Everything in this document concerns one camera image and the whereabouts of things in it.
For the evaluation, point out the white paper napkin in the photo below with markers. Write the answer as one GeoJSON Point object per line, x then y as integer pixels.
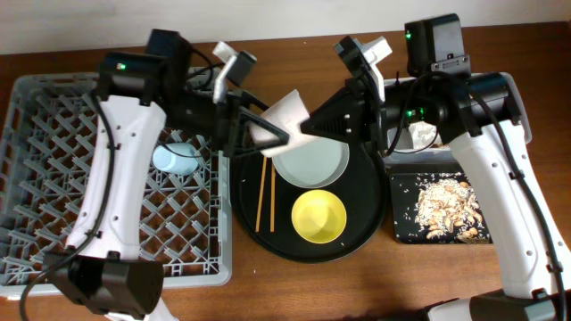
{"type": "Point", "coordinates": [423, 134]}

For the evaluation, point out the light blue plastic cup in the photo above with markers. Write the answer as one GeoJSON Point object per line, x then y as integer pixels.
{"type": "Point", "coordinates": [176, 158]}

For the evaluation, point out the clear plastic bin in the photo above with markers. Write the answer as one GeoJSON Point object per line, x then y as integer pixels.
{"type": "Point", "coordinates": [443, 155]}

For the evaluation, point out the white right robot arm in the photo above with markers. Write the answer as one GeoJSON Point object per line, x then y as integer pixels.
{"type": "Point", "coordinates": [481, 117]}

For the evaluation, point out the round black tray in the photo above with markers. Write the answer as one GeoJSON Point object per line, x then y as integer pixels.
{"type": "Point", "coordinates": [363, 189]}

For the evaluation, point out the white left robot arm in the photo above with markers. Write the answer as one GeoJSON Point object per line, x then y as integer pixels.
{"type": "Point", "coordinates": [138, 95]}

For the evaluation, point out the peanut shells and rice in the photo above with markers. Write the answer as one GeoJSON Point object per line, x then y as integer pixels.
{"type": "Point", "coordinates": [447, 211]}

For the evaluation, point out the yellow plastic bowl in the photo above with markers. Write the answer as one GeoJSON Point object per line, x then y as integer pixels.
{"type": "Point", "coordinates": [319, 216]}

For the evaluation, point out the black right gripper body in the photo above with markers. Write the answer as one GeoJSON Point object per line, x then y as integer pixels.
{"type": "Point", "coordinates": [372, 116]}

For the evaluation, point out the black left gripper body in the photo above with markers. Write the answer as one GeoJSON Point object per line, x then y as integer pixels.
{"type": "Point", "coordinates": [227, 129]}

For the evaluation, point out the pink plastic cup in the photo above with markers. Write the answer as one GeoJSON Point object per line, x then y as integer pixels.
{"type": "Point", "coordinates": [288, 114]}

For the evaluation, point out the pale grey round plate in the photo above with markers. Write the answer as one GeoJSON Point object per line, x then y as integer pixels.
{"type": "Point", "coordinates": [315, 164]}

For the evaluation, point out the grey dishwasher rack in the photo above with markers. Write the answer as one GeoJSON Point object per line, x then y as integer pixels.
{"type": "Point", "coordinates": [46, 151]}

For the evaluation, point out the black rectangular tray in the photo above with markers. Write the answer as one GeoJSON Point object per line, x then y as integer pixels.
{"type": "Point", "coordinates": [405, 182]}

